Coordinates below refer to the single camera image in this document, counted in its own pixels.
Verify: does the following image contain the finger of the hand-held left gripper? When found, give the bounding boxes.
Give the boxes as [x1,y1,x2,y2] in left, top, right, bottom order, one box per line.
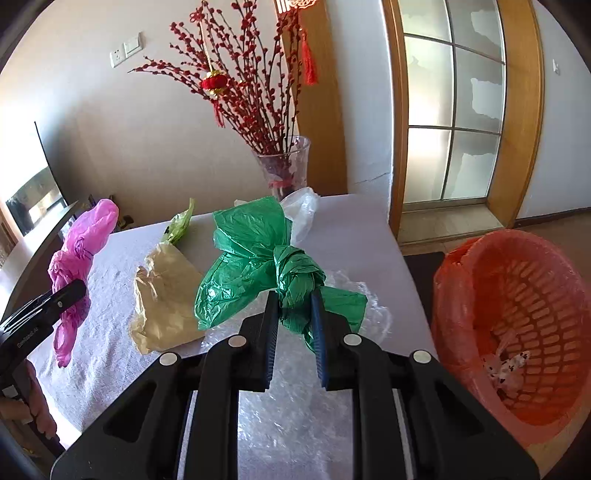
[0,279,89,334]

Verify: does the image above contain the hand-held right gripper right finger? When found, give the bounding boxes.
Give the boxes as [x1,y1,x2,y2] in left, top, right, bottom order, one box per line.
[310,291,541,480]

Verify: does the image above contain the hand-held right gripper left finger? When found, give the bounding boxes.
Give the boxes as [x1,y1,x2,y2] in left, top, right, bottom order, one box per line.
[48,292,281,480]

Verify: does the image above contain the pink plastic bag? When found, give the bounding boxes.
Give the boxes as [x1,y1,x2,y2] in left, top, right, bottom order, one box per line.
[48,198,120,369]

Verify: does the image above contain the green plastic bag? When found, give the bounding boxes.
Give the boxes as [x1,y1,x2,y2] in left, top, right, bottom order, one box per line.
[194,196,369,357]

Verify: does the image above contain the red plastic basket liner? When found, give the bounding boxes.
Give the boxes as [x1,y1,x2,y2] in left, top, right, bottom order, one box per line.
[431,229,591,448]

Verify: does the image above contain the black spotted white paper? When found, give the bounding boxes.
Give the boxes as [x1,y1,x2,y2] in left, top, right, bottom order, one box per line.
[482,329,532,398]

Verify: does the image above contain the white plastic lattice basket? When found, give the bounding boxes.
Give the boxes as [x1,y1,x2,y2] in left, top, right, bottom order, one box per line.
[433,229,591,465]

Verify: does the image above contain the clear bubble wrap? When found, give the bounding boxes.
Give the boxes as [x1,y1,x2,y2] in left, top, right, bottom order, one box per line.
[203,270,393,480]

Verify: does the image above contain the white tablecloth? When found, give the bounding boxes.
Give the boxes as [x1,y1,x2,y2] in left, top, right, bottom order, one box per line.
[27,193,440,463]

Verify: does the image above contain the brown paper bag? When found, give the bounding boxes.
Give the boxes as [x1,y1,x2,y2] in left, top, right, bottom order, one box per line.
[129,242,209,356]

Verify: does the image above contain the black television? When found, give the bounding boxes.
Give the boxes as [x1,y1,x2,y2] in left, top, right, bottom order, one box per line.
[0,121,70,241]

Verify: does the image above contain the clear plastic bag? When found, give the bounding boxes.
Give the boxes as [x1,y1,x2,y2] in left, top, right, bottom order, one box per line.
[233,186,321,248]

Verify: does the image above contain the light green plastic scrap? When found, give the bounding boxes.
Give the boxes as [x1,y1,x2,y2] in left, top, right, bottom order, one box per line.
[161,198,195,246]

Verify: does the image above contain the glass vase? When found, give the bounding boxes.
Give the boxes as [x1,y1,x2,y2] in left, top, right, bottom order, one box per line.
[256,136,311,200]

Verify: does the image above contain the red berry branches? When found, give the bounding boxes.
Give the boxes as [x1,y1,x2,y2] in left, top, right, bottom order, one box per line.
[129,0,308,156]

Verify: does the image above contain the small red lantern ornament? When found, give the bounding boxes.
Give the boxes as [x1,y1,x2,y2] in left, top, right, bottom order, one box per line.
[200,69,230,128]

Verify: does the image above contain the wooden wall trim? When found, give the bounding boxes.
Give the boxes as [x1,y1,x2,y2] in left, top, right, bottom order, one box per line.
[281,0,348,197]

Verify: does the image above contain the frosted glass door wooden frame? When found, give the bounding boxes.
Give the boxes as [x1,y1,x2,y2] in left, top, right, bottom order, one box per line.
[382,0,546,241]

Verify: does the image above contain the red wall ornament with tassel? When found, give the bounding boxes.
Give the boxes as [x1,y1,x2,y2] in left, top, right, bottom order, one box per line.
[274,0,321,86]

